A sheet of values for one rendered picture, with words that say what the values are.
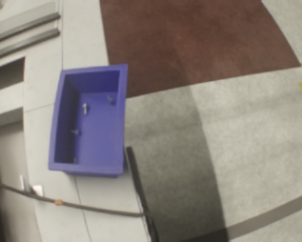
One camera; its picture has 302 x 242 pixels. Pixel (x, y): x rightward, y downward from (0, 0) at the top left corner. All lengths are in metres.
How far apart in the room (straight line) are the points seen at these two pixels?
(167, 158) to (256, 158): 0.43
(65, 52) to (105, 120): 0.24
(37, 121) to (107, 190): 0.24
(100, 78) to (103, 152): 0.15
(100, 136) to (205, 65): 1.20
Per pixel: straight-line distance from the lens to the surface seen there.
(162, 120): 1.77
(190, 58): 1.96
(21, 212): 0.88
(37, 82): 0.94
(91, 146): 0.81
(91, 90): 0.86
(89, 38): 0.98
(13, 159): 0.94
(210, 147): 1.72
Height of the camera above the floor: 1.56
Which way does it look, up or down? 62 degrees down
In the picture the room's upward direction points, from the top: 6 degrees counter-clockwise
